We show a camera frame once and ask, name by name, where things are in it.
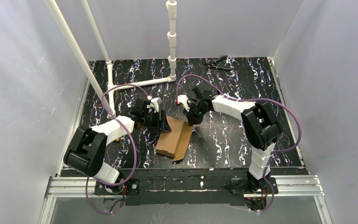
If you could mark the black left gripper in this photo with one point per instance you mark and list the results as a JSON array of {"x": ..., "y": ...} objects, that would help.
[{"x": 161, "y": 122}]

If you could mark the brown cardboard paper box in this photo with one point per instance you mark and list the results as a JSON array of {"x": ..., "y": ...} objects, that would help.
[{"x": 175, "y": 143}]

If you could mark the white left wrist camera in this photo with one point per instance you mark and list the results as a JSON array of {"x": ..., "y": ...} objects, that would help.
[{"x": 154, "y": 104}]

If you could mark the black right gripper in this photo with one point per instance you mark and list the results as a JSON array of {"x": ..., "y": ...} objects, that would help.
[{"x": 194, "y": 114}]

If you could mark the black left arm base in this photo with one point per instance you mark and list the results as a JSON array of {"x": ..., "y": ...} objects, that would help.
[{"x": 130, "y": 188}]

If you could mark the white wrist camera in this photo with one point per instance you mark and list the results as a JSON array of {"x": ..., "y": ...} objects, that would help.
[
  {"x": 183, "y": 101},
  {"x": 154, "y": 104}
]

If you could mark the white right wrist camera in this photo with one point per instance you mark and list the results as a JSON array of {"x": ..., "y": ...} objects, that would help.
[{"x": 183, "y": 101}]

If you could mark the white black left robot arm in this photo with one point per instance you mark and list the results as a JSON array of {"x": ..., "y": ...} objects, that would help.
[{"x": 87, "y": 147}]

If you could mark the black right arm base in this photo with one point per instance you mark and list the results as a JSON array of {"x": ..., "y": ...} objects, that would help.
[{"x": 259, "y": 189}]

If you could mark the black pliers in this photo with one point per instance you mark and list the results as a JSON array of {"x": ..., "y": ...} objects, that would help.
[{"x": 215, "y": 64}]

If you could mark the aluminium rail frame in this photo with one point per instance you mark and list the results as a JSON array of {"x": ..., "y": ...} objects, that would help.
[{"x": 172, "y": 192}]

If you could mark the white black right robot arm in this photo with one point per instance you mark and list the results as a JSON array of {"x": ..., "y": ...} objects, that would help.
[{"x": 262, "y": 129}]

